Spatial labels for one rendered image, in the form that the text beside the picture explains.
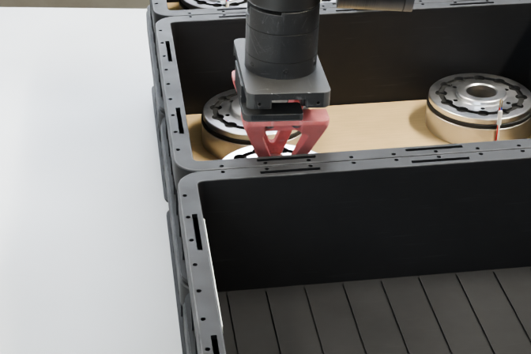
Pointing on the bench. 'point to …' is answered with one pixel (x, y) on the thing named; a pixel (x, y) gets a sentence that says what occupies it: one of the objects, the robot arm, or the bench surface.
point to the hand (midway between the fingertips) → (275, 163)
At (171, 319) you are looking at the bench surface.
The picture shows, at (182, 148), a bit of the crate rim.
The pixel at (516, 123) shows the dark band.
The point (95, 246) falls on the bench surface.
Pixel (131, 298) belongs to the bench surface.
